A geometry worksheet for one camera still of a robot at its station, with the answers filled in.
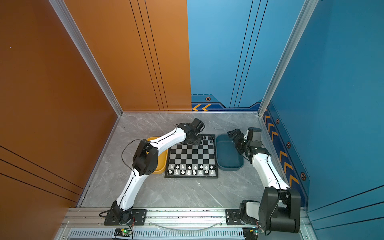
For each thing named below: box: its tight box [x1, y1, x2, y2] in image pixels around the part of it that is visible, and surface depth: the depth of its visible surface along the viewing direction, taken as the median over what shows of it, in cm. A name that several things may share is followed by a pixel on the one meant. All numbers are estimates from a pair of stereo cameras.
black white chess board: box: [164, 134, 219, 179], surface depth 92 cm
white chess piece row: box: [168, 164, 215, 175], surface depth 89 cm
